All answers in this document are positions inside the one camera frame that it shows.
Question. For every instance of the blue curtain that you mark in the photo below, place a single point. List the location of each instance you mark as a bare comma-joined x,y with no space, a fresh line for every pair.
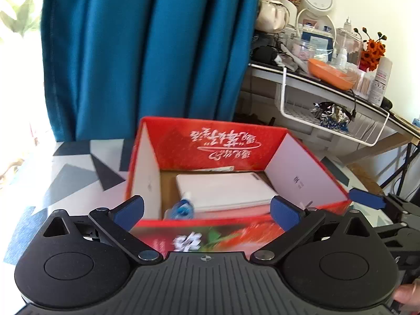
147,46

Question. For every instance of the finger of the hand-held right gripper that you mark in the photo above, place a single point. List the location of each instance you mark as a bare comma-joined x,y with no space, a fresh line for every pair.
366,198

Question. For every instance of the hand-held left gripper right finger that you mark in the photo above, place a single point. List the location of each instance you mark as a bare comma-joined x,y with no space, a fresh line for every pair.
284,213

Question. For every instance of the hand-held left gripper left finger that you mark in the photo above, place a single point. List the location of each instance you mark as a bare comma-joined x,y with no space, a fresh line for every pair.
129,211

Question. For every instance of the white box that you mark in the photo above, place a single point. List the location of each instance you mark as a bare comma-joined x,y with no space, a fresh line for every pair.
226,190

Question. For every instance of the black desk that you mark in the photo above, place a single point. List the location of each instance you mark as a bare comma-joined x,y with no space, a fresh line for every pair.
370,111

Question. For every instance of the orange tray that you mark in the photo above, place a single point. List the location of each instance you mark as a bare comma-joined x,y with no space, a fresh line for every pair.
331,73

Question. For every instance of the white cloth bag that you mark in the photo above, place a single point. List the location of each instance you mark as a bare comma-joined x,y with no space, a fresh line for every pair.
272,14

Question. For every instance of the small bottle with blue label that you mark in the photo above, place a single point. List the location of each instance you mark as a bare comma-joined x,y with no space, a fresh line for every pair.
180,209

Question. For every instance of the orange artificial flowers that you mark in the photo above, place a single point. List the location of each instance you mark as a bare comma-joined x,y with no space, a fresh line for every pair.
374,51

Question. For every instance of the person's right hand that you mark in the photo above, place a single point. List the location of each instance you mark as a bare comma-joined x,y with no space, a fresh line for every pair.
407,293

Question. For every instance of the clear cotton swab box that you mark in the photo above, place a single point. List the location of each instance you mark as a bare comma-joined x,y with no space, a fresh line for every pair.
363,85

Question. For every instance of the red strawberry print cardboard box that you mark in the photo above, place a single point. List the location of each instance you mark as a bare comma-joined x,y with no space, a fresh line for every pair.
229,144

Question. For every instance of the silver foil snack bag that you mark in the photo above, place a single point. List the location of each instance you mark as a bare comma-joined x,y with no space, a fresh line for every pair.
331,116

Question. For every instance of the small white dropper bottle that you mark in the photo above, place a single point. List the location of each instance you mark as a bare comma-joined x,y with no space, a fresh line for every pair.
342,57

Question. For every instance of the clear glass jar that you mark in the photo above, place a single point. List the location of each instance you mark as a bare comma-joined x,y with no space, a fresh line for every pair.
351,44

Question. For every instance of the white spray can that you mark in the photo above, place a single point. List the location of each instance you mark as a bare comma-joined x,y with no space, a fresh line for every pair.
380,80

